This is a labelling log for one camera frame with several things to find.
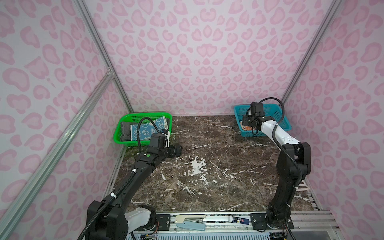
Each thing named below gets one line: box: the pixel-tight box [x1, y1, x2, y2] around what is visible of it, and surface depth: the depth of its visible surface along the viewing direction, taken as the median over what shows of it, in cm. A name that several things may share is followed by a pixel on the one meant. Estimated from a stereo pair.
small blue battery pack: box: [232, 216, 250, 225], surface depth 74 cm
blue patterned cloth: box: [130, 116, 169, 141], surface depth 105 cm
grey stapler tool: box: [175, 214, 206, 231], surface depth 73 cm
